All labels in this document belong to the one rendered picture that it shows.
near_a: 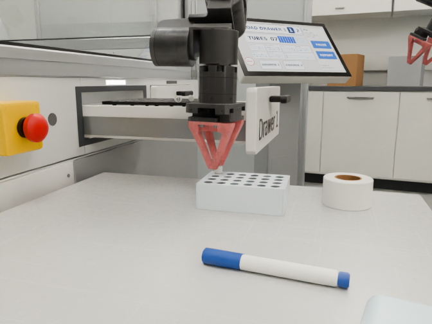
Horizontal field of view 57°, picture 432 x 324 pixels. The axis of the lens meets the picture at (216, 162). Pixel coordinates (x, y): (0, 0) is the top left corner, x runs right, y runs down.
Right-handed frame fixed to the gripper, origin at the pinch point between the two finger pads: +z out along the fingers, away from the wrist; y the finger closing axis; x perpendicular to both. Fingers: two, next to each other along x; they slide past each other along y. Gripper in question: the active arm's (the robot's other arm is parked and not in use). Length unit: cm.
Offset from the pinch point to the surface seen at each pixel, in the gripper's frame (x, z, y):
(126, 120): -19.8, -4.9, -7.1
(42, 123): -21.2, -6.0, 12.8
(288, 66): -4, -19, -106
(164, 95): -28, -9, -41
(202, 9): -71, -58, -190
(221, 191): 3.0, 2.7, 6.8
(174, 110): -10.3, -7.2, -7.6
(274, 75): -8, -16, -98
